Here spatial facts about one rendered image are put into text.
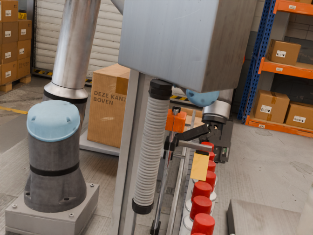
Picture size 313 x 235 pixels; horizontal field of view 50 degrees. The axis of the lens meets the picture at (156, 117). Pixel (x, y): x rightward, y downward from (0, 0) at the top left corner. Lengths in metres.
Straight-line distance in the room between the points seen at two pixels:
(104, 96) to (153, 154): 0.77
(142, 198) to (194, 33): 0.26
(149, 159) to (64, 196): 0.39
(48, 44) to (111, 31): 1.01
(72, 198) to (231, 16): 0.57
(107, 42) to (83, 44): 4.25
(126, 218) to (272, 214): 0.48
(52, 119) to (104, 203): 0.34
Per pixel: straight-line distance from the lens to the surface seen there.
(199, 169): 0.67
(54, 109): 0.82
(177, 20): 0.46
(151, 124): 0.48
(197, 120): 1.79
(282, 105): 4.47
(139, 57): 0.51
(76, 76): 0.89
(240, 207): 1.02
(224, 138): 0.93
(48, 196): 0.83
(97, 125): 1.29
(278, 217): 1.03
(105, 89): 1.24
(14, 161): 1.21
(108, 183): 1.10
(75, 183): 0.84
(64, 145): 0.79
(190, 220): 0.61
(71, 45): 0.88
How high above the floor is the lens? 1.39
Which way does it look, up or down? 19 degrees down
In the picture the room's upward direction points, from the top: 9 degrees clockwise
